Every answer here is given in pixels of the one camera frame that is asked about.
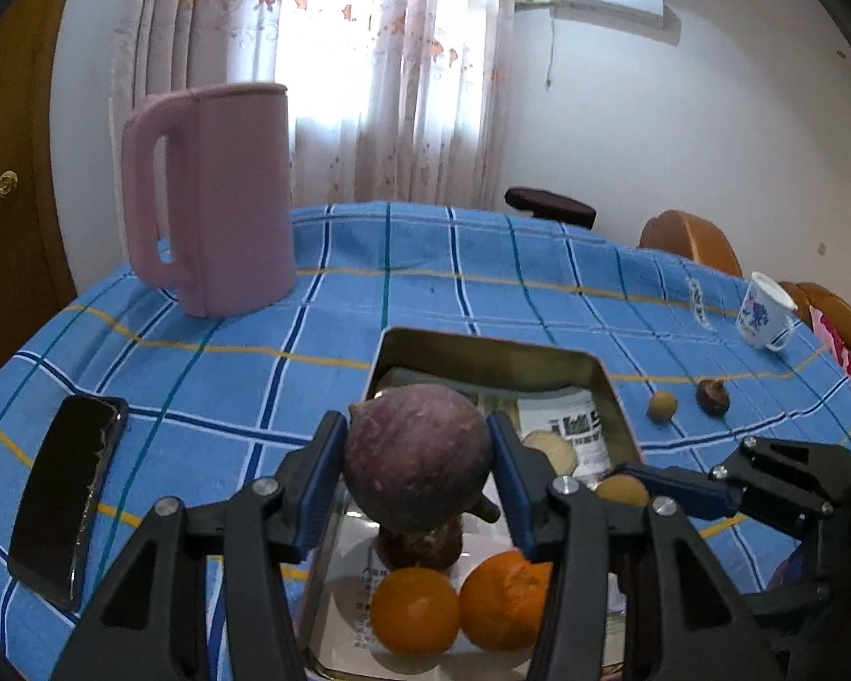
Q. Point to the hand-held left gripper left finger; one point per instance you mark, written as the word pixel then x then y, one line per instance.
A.
pixel 326 468

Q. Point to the brass door knob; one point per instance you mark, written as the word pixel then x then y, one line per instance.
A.
pixel 7 183

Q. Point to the dark brown water chestnut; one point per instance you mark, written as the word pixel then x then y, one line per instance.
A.
pixel 713 397
pixel 418 550

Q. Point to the pink metal tin box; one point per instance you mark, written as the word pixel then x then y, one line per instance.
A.
pixel 468 358

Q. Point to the white mug with blue print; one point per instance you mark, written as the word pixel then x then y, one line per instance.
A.
pixel 755 316

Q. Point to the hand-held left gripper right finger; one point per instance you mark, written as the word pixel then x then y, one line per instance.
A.
pixel 510 482

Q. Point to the pink electric kettle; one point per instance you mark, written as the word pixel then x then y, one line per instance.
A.
pixel 234 198

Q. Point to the orange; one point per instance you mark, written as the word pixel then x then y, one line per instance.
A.
pixel 415 610
pixel 503 603

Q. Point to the orange-brown wooden chair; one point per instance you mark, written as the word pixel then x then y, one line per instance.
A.
pixel 695 241
pixel 822 301

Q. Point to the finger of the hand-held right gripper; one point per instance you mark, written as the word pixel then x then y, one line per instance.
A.
pixel 681 493

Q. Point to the round purple fruit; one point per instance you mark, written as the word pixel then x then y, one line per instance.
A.
pixel 418 454

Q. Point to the black smartphone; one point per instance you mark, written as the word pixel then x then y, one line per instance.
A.
pixel 64 496

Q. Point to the dark round stool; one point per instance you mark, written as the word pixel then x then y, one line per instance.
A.
pixel 549 204

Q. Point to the floral sheer curtain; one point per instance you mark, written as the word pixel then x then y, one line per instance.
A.
pixel 326 49

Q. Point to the blue plaid tablecloth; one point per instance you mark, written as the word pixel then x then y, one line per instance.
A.
pixel 425 298

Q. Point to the pink floral cloth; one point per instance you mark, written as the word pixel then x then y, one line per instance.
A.
pixel 847 355

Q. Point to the brown wooden door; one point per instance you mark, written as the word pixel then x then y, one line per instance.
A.
pixel 14 262

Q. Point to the small tan longan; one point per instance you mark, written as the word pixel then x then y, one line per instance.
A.
pixel 661 406

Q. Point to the printed paper leaflet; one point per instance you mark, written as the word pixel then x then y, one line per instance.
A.
pixel 567 425

